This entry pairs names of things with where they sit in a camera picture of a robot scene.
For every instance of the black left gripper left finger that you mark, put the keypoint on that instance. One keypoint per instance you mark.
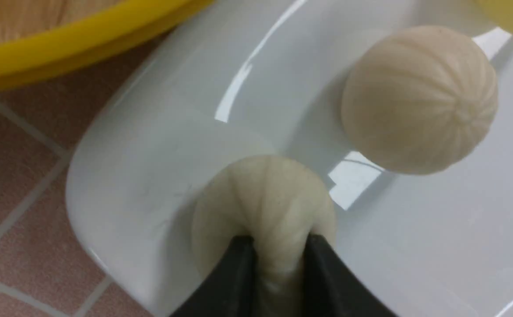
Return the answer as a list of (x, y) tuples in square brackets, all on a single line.
[(228, 289)]

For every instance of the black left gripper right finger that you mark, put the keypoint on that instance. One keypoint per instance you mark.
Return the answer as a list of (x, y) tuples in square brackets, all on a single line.
[(330, 289)]

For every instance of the beige steamed bun back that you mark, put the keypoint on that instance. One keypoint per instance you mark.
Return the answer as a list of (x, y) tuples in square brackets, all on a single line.
[(278, 202)]

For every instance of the beige steamed bun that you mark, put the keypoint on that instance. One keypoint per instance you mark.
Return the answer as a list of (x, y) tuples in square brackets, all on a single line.
[(278, 202), (420, 100)]

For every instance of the beige steamed bun front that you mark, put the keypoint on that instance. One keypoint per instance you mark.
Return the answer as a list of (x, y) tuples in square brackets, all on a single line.
[(420, 100)]

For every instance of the pink checkered tablecloth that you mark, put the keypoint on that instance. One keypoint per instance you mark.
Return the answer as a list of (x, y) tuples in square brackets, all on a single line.
[(43, 270)]

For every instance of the yellow-rimmed bamboo steamer basket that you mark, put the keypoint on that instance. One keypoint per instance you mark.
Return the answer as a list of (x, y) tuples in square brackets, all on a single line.
[(41, 39)]

